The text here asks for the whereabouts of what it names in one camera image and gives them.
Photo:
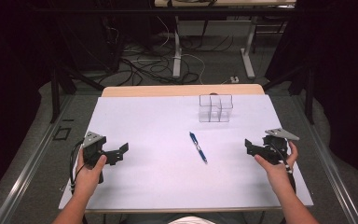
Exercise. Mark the light background desk top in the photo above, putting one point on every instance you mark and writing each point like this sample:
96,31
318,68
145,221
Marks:
230,2

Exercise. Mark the white table mat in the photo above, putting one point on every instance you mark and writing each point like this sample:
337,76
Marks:
167,186

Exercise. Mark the black metal stand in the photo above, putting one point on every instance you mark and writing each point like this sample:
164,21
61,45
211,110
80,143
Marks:
308,93
56,93

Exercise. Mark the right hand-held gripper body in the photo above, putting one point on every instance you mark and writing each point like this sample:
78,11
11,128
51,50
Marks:
275,146

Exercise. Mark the white power strip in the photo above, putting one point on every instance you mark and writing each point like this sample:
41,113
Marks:
234,79

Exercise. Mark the wooden table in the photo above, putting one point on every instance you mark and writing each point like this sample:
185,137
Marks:
167,90

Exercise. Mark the aluminium floor rail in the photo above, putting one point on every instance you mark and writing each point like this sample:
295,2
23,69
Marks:
21,177
329,161

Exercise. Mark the white desk leg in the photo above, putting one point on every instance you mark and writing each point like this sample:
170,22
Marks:
176,59
248,59

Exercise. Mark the person's left hand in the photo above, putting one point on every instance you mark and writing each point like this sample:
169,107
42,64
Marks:
88,177

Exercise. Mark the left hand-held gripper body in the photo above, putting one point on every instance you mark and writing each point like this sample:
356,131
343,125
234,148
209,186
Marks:
92,146

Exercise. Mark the person's right hand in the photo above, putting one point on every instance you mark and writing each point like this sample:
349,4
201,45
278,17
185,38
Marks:
278,172

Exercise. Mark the blue pen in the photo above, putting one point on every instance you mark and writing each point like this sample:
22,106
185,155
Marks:
198,151

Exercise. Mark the person's clothing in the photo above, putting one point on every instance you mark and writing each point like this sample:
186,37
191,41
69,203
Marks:
192,219

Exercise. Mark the clear plastic pen holder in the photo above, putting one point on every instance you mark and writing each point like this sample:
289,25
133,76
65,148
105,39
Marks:
216,112

